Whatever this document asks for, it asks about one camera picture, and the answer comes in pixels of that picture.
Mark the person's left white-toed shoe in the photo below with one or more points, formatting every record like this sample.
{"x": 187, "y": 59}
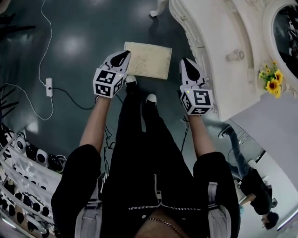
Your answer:
{"x": 131, "y": 79}

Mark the person's right forearm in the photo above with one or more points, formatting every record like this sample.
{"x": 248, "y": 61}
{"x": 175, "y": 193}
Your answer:
{"x": 201, "y": 137}

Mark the cream upholstered stool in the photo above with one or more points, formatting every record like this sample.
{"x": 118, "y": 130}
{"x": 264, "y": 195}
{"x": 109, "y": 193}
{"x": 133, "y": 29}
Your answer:
{"x": 150, "y": 59}

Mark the yellow sunflower bouquet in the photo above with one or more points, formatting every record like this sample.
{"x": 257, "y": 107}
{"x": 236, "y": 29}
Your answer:
{"x": 273, "y": 83}

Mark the person's left forearm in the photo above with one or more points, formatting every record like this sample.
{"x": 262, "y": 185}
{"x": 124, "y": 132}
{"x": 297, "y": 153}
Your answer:
{"x": 95, "y": 125}

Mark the person's right white-toed shoe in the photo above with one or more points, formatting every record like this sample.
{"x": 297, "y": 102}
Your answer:
{"x": 151, "y": 98}

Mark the white oval framed mirror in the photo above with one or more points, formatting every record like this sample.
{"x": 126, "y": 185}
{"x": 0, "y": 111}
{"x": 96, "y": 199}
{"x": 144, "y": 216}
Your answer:
{"x": 267, "y": 35}

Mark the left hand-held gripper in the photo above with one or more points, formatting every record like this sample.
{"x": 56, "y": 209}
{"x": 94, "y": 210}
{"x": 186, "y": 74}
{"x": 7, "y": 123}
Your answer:
{"x": 107, "y": 82}

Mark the row of black shelf items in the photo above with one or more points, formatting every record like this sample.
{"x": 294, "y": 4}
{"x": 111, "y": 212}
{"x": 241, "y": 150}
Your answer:
{"x": 25, "y": 201}

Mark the person's white-toed shoe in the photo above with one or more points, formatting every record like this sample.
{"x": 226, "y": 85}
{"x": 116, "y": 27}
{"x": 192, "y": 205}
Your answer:
{"x": 131, "y": 79}
{"x": 151, "y": 98}

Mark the person's black trousers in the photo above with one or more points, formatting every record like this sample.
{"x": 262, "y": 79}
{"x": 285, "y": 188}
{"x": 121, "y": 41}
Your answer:
{"x": 135, "y": 130}

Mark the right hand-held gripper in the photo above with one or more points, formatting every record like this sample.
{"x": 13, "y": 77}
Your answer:
{"x": 198, "y": 100}

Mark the small white cylindrical item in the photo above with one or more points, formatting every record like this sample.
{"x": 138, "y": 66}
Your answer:
{"x": 235, "y": 55}

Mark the white ornate dressing table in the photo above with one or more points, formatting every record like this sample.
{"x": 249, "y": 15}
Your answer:
{"x": 221, "y": 28}

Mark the black chair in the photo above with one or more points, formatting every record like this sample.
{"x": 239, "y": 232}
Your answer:
{"x": 7, "y": 102}

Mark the white display shelf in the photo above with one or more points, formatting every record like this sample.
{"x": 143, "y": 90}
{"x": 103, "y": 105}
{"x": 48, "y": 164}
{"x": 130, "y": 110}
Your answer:
{"x": 21, "y": 169}

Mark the person's black zip jacket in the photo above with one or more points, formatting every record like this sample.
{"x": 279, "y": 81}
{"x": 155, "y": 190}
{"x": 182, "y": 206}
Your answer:
{"x": 149, "y": 190}

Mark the row of round white-black devices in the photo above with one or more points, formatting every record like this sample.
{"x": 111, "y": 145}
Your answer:
{"x": 42, "y": 156}

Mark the white power strip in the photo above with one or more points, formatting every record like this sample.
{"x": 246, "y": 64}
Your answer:
{"x": 49, "y": 86}

